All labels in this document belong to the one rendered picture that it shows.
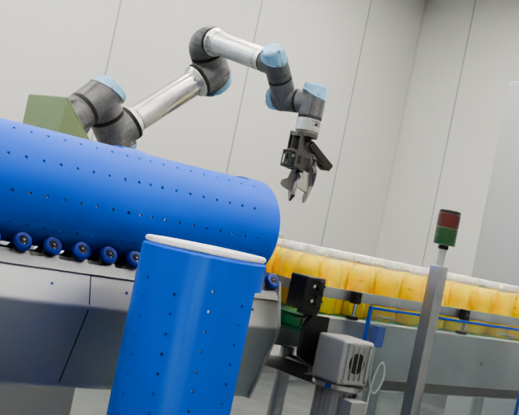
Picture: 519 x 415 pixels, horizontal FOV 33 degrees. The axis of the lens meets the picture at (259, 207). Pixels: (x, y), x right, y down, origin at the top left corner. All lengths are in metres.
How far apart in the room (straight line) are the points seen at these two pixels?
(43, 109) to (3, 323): 0.86
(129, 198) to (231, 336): 0.45
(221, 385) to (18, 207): 0.60
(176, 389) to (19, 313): 0.42
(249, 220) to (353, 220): 5.02
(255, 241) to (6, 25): 3.18
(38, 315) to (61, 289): 0.08
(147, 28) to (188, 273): 4.05
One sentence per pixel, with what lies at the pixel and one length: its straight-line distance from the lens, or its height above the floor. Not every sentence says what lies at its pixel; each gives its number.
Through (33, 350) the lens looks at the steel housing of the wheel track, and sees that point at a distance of 2.14.
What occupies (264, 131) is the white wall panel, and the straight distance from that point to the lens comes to 6.49.
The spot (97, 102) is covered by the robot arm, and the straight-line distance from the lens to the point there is 2.78.
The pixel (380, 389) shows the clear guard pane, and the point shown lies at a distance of 2.61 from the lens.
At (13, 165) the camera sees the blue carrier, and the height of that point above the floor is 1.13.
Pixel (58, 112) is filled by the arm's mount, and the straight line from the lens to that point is 2.65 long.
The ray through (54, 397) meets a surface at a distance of 2.75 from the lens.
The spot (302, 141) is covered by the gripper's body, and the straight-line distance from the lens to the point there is 2.68.
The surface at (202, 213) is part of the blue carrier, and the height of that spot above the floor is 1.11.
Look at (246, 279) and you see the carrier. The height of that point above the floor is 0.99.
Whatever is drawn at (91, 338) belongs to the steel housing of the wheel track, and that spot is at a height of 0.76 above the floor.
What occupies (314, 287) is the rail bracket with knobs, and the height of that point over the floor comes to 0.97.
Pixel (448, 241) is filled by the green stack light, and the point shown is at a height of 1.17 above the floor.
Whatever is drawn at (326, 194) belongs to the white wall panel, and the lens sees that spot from 7.05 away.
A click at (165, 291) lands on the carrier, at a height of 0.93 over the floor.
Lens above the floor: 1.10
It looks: 1 degrees up
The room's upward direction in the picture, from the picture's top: 12 degrees clockwise
